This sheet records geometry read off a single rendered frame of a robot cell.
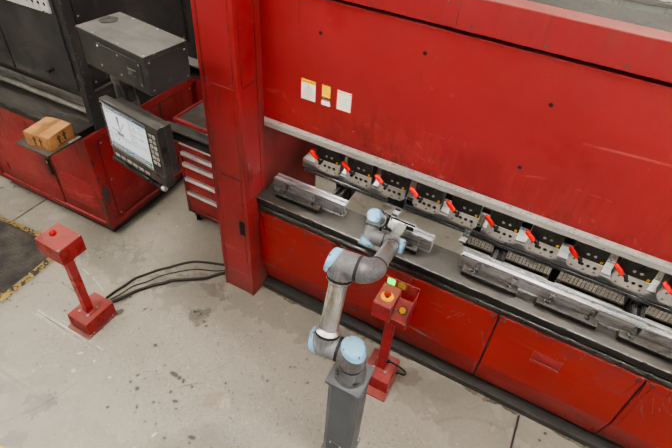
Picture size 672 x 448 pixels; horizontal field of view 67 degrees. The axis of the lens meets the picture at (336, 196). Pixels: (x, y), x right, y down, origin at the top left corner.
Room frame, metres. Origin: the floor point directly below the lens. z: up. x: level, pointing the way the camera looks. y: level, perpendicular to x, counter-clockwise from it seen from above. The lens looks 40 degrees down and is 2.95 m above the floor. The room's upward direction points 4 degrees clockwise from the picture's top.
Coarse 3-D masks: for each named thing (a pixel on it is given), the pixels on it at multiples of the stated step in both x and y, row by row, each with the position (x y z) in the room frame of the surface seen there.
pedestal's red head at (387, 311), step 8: (384, 288) 1.79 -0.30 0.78; (392, 288) 1.80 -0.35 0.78; (416, 288) 1.76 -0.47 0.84; (376, 296) 1.73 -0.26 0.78; (400, 296) 1.79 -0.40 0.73; (376, 304) 1.69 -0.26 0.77; (384, 304) 1.68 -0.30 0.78; (392, 304) 1.69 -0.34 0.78; (400, 304) 1.73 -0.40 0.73; (408, 304) 1.73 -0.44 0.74; (376, 312) 1.68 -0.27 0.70; (384, 312) 1.67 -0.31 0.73; (392, 312) 1.69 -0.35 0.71; (408, 312) 1.69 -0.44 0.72; (384, 320) 1.66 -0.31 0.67; (392, 320) 1.64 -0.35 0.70; (400, 320) 1.64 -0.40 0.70; (408, 320) 1.65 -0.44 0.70
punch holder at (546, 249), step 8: (536, 232) 1.77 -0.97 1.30; (544, 232) 1.76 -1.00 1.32; (552, 232) 1.74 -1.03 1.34; (528, 240) 1.78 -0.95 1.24; (536, 240) 1.77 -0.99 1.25; (544, 240) 1.75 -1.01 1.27; (552, 240) 1.74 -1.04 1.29; (560, 240) 1.72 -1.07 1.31; (528, 248) 1.77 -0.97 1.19; (536, 248) 1.76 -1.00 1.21; (544, 248) 1.76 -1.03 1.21; (552, 248) 1.73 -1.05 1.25; (544, 256) 1.74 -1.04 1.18; (552, 256) 1.72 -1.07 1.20
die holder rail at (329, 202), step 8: (280, 176) 2.47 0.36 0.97; (288, 176) 2.47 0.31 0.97; (280, 184) 2.43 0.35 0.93; (288, 184) 2.40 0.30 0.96; (296, 184) 2.40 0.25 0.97; (304, 184) 2.40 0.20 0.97; (296, 192) 2.38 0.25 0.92; (304, 192) 2.35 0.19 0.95; (312, 192) 2.33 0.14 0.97; (320, 192) 2.34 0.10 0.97; (312, 200) 2.33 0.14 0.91; (320, 200) 2.31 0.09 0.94; (328, 200) 2.28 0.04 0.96; (336, 200) 2.28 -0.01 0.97; (344, 200) 2.28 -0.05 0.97; (328, 208) 2.28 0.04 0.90; (336, 208) 2.26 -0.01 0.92; (344, 208) 2.27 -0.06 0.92
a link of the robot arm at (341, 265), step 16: (336, 256) 1.44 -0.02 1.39; (352, 256) 1.44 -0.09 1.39; (336, 272) 1.40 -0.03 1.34; (352, 272) 1.38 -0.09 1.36; (336, 288) 1.38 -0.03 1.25; (336, 304) 1.35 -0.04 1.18; (320, 320) 1.35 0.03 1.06; (336, 320) 1.33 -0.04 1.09; (320, 336) 1.29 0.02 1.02; (336, 336) 1.30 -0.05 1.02; (320, 352) 1.26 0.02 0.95
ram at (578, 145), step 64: (320, 0) 2.31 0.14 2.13; (320, 64) 2.31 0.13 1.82; (384, 64) 2.16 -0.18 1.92; (448, 64) 2.03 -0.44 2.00; (512, 64) 1.92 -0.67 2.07; (576, 64) 1.82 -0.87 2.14; (320, 128) 2.30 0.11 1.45; (384, 128) 2.14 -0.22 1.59; (448, 128) 2.01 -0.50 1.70; (512, 128) 1.89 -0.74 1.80; (576, 128) 1.78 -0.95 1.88; (640, 128) 1.69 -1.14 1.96; (448, 192) 1.97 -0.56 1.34; (512, 192) 1.85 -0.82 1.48; (576, 192) 1.74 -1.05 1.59; (640, 192) 1.64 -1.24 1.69
